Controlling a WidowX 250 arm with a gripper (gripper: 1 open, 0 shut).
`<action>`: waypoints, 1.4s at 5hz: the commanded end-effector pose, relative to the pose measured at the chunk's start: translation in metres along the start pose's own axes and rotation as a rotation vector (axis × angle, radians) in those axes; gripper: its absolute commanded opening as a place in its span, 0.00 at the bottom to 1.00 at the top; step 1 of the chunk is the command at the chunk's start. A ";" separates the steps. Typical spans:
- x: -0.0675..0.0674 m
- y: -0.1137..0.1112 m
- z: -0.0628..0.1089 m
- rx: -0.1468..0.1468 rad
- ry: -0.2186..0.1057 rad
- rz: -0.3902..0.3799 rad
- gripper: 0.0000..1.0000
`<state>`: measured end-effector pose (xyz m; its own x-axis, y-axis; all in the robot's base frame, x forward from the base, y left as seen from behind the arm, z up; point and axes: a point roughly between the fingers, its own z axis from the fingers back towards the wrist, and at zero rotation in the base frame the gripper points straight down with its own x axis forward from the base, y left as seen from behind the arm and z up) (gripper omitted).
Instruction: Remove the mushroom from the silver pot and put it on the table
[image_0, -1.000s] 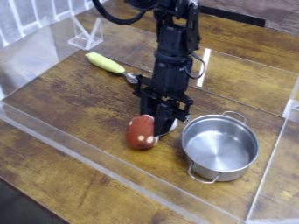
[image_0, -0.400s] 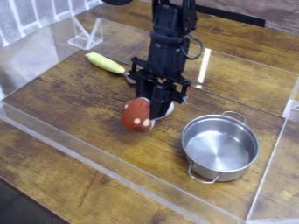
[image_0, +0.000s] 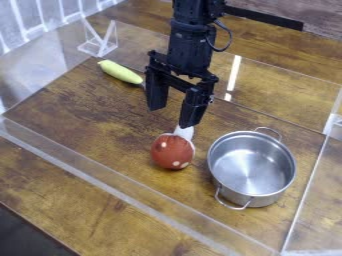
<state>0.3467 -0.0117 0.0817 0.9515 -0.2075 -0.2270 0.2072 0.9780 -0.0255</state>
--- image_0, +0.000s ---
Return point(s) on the yellow handled spoon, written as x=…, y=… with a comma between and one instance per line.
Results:
x=120, y=72

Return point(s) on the red white plush mushroom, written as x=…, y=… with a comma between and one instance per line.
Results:
x=172, y=149

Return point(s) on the silver metal pot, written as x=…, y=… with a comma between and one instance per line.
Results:
x=252, y=168

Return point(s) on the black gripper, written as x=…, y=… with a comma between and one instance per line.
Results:
x=187, y=58

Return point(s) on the clear acrylic triangular bracket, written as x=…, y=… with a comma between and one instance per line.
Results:
x=99, y=46

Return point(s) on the black strip on table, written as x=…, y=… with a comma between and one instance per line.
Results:
x=264, y=18

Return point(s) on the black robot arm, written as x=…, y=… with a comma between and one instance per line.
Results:
x=196, y=12

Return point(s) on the clear acrylic enclosure wall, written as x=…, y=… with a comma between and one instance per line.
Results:
x=77, y=177

